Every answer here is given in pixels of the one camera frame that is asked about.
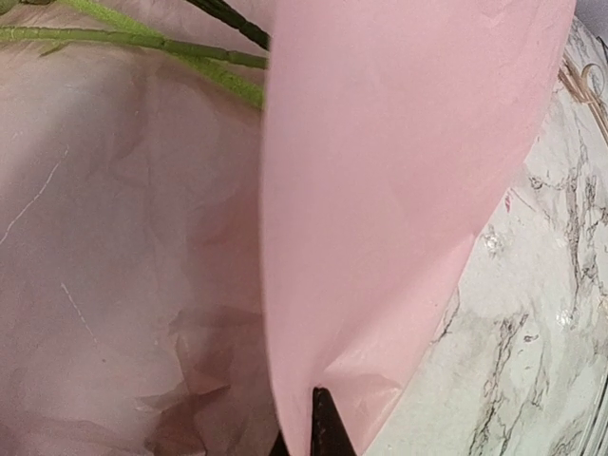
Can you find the tan ribbon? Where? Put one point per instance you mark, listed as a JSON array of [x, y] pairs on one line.
[[578, 84]]

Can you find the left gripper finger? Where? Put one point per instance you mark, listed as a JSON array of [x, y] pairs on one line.
[[320, 431]]

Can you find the pink wrapping paper sheet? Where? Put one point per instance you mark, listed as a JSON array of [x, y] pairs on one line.
[[179, 268]]

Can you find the white rose fake flower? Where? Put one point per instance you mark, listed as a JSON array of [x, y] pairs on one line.
[[67, 35]]

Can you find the orange fake flower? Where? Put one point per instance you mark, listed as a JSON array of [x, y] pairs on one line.
[[216, 73]]

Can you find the lilac fake flower sprig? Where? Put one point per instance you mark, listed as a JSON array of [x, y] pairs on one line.
[[221, 10]]

